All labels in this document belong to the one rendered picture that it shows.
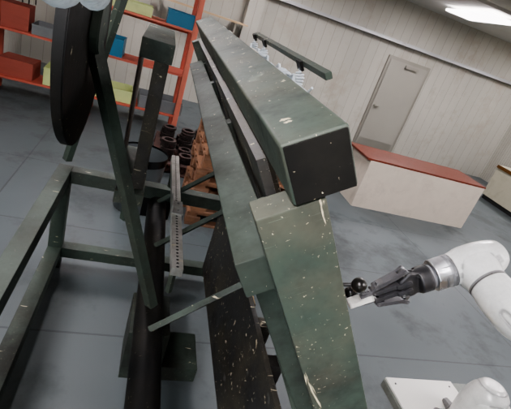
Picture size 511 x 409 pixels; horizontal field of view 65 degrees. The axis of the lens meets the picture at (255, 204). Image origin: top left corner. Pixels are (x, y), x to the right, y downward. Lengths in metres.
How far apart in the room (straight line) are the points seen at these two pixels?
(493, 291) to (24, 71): 6.29
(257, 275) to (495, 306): 0.65
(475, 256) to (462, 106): 10.42
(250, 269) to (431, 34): 10.03
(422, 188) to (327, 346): 5.95
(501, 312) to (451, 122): 10.49
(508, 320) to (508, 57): 10.96
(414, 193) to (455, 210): 0.89
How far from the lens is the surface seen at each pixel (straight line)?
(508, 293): 1.17
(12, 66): 6.73
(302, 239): 0.62
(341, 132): 0.56
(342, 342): 0.80
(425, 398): 2.18
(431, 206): 6.93
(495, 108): 12.20
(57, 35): 1.13
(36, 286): 2.88
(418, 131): 11.10
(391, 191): 6.41
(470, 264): 1.21
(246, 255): 0.71
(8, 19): 6.63
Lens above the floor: 2.03
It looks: 24 degrees down
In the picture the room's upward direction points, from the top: 19 degrees clockwise
